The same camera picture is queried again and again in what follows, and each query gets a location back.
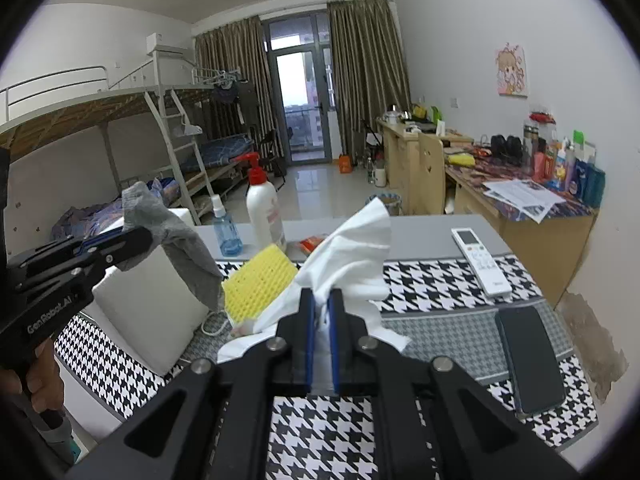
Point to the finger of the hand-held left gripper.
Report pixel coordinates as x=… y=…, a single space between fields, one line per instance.
x=125 y=250
x=102 y=240

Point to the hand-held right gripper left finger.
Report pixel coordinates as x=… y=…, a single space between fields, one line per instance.
x=311 y=340

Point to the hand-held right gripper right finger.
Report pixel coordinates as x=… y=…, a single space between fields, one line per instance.
x=334 y=340

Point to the white foam box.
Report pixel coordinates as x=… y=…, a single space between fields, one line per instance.
x=145 y=305

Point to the grey sock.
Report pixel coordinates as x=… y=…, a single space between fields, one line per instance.
x=185 y=255

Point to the white tissue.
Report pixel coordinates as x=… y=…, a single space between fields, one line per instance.
x=350 y=255

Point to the person's left hand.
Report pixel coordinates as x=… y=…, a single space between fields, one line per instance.
x=45 y=375

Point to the blue orange quilt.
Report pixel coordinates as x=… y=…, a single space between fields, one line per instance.
x=90 y=220

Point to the yellow sponge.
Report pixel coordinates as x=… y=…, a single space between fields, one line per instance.
x=255 y=280

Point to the red snack packet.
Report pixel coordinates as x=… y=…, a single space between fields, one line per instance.
x=311 y=245

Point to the blue spray bottle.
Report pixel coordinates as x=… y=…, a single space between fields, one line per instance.
x=229 y=237

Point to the houndstooth table mat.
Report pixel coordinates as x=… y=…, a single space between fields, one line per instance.
x=450 y=285

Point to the white lotion pump bottle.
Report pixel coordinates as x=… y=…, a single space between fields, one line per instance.
x=265 y=215

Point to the white metal bunk bed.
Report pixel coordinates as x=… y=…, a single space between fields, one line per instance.
x=75 y=105

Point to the blue checked mattress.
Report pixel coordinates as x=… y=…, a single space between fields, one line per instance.
x=220 y=150

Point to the grey trash bin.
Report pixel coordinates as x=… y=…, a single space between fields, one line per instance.
x=392 y=205

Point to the white remote control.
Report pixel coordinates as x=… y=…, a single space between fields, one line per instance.
x=480 y=260

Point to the white jug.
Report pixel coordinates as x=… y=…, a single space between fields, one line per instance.
x=380 y=176

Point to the orange plastic container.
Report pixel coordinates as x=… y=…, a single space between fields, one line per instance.
x=346 y=165

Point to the black folding chair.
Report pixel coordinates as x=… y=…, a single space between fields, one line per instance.
x=270 y=150

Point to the dark hanging clothes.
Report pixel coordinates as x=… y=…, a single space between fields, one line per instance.
x=230 y=95

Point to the wooden chair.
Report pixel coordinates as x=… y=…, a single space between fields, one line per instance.
x=430 y=175

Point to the black smartphone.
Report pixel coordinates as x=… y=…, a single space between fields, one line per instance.
x=530 y=360

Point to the white air conditioner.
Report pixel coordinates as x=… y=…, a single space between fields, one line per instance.
x=170 y=45

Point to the patterned desk mat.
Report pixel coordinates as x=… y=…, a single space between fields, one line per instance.
x=475 y=175

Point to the wooden desk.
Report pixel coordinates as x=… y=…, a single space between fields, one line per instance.
x=530 y=245

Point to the yellow cloth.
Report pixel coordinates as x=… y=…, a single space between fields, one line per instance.
x=461 y=159

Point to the brown curtain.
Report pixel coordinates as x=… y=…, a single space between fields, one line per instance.
x=365 y=70
x=220 y=50

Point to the silver cooking pot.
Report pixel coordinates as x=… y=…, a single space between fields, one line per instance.
x=391 y=116

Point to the printed paper sheets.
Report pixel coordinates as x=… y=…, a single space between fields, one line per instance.
x=525 y=195

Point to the glass balcony door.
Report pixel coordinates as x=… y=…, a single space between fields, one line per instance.
x=300 y=85

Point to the green plastic bottle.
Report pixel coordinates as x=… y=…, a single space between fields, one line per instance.
x=438 y=117

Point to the black headphones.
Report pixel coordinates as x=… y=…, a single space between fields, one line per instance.
x=506 y=147

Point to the steel thermos flask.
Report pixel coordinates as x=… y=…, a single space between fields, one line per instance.
x=530 y=147

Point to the group of toiletry bottles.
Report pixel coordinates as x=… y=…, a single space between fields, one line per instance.
x=582 y=180

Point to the cartoon wall poster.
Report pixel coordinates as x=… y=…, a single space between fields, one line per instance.
x=512 y=70

